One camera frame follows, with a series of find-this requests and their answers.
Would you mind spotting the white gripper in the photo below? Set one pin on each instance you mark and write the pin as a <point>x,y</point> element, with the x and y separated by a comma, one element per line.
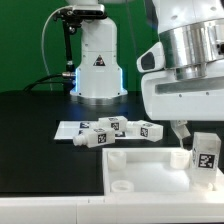
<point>165,98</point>

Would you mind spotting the white square tabletop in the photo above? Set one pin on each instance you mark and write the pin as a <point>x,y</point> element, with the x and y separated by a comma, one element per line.
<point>154,170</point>

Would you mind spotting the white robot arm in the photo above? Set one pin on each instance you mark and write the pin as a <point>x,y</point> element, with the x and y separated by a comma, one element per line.
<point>183,73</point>

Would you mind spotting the white front fence bar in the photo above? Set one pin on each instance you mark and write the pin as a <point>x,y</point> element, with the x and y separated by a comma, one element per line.
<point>72,210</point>

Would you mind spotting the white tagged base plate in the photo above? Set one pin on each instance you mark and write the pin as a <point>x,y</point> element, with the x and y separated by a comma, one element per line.
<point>68,129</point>

